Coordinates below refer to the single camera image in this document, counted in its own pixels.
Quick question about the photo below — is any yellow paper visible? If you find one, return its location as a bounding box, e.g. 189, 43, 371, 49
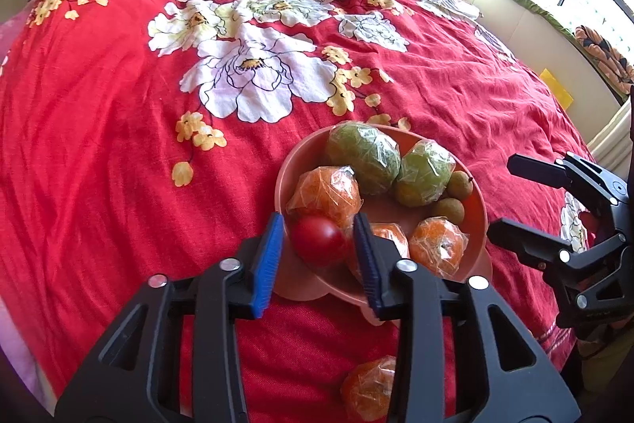
539, 67, 574, 109

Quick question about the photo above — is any red tomato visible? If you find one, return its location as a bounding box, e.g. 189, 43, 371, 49
290, 216, 349, 266

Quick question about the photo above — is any red floral blanket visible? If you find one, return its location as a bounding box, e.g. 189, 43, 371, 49
0, 0, 595, 404

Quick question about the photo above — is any large green mango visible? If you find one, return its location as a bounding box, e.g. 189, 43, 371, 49
326, 122, 402, 197

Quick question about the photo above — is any pink plastic bowl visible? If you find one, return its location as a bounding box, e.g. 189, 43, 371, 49
274, 123, 493, 325

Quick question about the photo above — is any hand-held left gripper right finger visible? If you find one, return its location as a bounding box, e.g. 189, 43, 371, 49
353, 212, 581, 423

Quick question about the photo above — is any small brown round fruit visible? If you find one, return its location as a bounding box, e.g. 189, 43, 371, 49
447, 170, 471, 198
431, 196, 465, 222

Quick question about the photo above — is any small green mango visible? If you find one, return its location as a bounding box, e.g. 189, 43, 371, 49
395, 140, 456, 207

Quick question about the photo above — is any floral cushion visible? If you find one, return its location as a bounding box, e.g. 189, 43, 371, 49
575, 25, 634, 89

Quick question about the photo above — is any plastic-wrapped orange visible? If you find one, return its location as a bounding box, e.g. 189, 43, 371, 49
341, 355, 397, 423
409, 217, 470, 279
286, 165, 362, 228
347, 222, 411, 280

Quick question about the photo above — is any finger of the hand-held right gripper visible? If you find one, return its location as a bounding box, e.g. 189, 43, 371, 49
487, 217, 630, 327
506, 151, 630, 216

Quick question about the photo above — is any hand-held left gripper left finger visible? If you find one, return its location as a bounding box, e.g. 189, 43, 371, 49
53, 212, 285, 423

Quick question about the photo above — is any white striped cloth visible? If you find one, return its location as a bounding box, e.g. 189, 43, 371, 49
411, 0, 481, 20

